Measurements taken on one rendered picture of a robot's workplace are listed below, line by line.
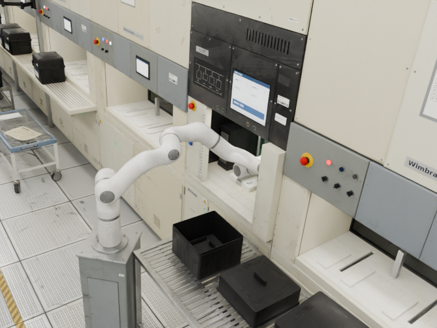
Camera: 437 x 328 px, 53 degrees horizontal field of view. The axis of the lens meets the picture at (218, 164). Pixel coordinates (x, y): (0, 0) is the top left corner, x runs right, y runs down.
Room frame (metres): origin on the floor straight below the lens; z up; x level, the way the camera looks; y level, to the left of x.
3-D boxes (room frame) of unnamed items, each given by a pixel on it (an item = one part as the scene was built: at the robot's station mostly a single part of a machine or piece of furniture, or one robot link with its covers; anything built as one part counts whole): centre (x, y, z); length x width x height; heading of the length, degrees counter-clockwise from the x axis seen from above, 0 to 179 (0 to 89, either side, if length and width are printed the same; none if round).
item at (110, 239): (1.89, 0.56, 0.85); 0.19 x 0.19 x 0.18
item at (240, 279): (1.58, -0.24, 0.83); 0.29 x 0.29 x 0.13; 37
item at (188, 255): (1.84, 0.03, 0.85); 0.28 x 0.28 x 0.17; 37
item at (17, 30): (5.32, 2.58, 0.93); 0.30 x 0.28 x 0.26; 41
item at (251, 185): (2.50, -0.22, 0.89); 0.22 x 0.21 x 0.04; 129
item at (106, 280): (1.89, 0.56, 0.38); 0.28 x 0.28 x 0.76; 84
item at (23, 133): (3.75, 1.89, 0.47); 0.31 x 0.23 x 0.02; 60
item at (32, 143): (3.91, 1.98, 0.24); 0.97 x 0.52 x 0.48; 41
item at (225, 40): (2.50, -0.38, 0.98); 0.95 x 0.88 x 1.95; 129
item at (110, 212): (1.92, 0.57, 1.07); 0.19 x 0.12 x 0.24; 16
